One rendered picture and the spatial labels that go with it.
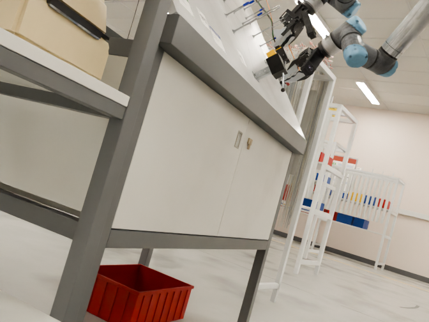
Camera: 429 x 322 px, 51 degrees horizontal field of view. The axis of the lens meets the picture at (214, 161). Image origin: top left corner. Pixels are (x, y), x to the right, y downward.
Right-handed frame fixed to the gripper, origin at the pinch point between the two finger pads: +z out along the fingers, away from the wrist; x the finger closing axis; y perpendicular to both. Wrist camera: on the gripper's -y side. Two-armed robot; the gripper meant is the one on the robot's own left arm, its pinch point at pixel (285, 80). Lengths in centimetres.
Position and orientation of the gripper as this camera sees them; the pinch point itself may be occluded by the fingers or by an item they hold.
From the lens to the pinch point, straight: 183.6
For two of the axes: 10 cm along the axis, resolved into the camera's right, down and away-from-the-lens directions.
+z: -6.7, 4.5, 5.9
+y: 2.9, -5.7, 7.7
